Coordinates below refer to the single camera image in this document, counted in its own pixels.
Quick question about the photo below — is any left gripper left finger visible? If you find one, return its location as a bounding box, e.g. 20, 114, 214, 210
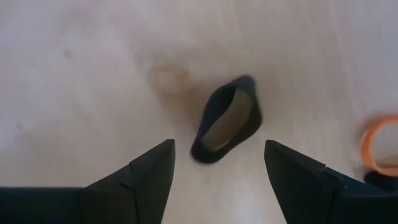
80, 139, 176, 224

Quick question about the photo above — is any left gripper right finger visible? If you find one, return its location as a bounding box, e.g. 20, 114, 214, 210
264, 139, 398, 224

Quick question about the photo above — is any black rubber band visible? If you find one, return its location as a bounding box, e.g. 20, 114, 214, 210
190, 74, 264, 165

